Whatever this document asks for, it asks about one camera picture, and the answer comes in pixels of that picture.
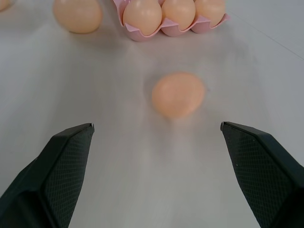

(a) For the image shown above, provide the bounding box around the pink egg tray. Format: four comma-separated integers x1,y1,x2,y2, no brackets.
112,0,231,42

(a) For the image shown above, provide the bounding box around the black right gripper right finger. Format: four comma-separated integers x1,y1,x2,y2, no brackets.
220,121,304,228

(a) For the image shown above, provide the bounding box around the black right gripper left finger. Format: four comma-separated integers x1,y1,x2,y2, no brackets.
0,123,95,228

